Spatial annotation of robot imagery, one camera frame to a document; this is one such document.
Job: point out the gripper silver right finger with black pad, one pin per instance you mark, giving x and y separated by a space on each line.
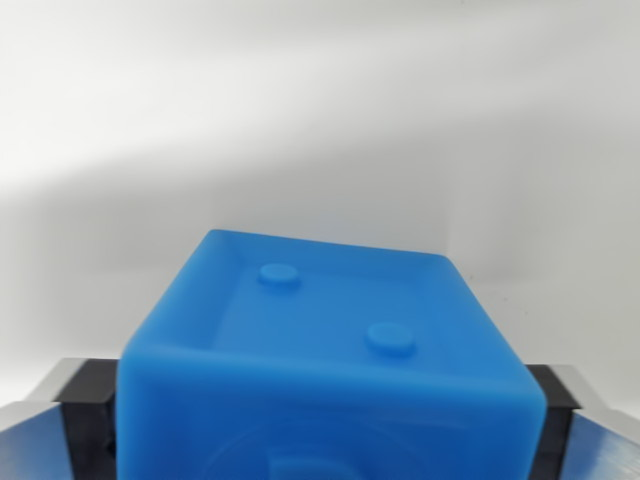
590 430

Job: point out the blue soft cube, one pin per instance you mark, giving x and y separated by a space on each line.
325 375

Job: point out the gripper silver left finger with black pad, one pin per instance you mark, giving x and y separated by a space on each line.
60 425

